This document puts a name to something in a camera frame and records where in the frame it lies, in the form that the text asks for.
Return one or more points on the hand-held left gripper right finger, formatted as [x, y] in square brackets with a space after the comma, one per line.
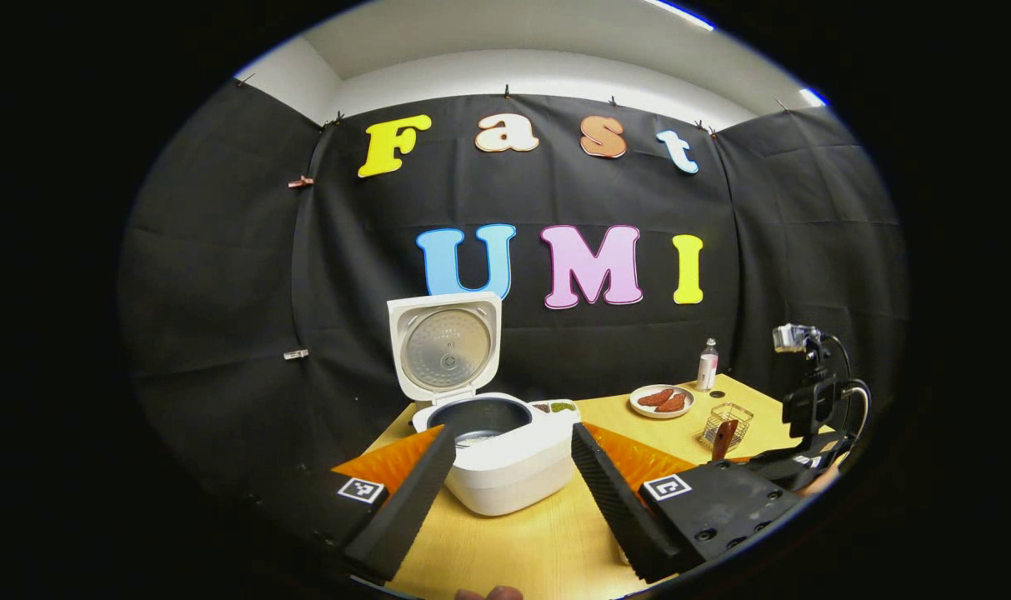
[613, 508]

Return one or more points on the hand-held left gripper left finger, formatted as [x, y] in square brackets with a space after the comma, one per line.
[409, 508]

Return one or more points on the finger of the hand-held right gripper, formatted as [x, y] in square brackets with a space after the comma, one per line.
[784, 468]

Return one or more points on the brown wooden spoon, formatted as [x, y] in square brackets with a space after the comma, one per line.
[724, 437]

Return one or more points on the white rice cooker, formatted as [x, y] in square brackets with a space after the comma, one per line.
[513, 475]

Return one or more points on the white round plate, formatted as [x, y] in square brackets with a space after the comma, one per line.
[638, 410]

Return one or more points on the small clear bottle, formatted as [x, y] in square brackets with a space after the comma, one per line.
[708, 371]

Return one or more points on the white divided grain dish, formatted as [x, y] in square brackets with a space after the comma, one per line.
[555, 407]

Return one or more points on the red meat piece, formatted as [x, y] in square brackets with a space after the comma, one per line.
[672, 404]
[655, 397]

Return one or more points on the white cloth clip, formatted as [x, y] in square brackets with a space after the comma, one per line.
[296, 354]

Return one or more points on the black backdrop cloth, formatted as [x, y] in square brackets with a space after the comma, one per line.
[222, 292]

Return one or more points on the short ceiling light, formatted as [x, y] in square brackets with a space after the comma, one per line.
[813, 97]

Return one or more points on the red cloth clip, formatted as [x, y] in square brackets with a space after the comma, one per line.
[301, 182]

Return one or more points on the long ceiling light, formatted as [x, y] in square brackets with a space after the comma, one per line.
[680, 14]

